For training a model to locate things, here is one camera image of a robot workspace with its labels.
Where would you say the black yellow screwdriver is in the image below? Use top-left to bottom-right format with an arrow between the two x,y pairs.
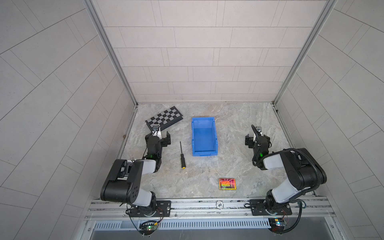
180,142 -> 186,169

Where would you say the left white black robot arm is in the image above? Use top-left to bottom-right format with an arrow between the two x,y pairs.
100,125 -> 171,216

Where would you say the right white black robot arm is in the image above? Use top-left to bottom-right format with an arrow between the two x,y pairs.
245,125 -> 327,216

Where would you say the blue plastic bin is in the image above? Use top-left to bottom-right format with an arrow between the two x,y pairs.
191,117 -> 219,157

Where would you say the black white checkerboard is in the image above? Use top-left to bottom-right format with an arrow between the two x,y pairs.
145,106 -> 183,131

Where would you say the colourful holographic card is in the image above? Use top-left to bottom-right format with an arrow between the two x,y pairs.
219,178 -> 237,191

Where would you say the right green circuit board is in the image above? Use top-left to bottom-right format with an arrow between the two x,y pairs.
268,218 -> 289,233

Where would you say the green circuit board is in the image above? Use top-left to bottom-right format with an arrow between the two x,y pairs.
268,218 -> 289,233
139,221 -> 159,236

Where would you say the left green circuit board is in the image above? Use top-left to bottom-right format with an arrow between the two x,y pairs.
139,221 -> 159,236

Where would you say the aluminium mounting rail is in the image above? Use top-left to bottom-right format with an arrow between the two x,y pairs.
84,196 -> 336,221

